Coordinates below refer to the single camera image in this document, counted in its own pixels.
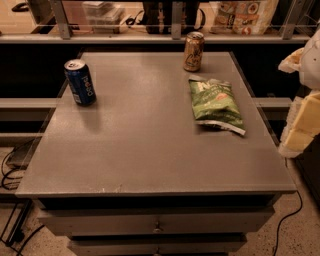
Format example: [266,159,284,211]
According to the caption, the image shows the upper drawer knob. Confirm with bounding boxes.
[153,223,163,234]

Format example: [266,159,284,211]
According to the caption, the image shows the clear plastic container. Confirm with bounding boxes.
[82,1,125,34]

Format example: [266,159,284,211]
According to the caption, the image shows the black floor cable right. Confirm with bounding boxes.
[271,189,304,256]

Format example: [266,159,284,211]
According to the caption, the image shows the grey drawer cabinet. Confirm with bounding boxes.
[17,52,295,256]

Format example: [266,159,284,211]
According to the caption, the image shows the black floor cables left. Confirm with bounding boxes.
[0,138,46,256]

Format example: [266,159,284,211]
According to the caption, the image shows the blue pepsi can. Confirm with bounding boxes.
[64,59,96,106]

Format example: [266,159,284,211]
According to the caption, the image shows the green jalapeno chip bag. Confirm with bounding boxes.
[188,75,246,136]

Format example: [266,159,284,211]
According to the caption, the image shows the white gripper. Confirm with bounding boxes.
[278,30,320,158]

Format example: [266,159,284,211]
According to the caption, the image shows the dark bottles on shelf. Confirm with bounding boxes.
[140,0,206,34]

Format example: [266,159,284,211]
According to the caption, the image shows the gold soda can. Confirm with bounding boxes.
[183,31,204,72]

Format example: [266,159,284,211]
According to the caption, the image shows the grey metal shelf rail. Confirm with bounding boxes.
[0,0,319,44]

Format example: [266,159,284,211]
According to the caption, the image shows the colourful snack bag on shelf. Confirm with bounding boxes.
[210,0,279,35]

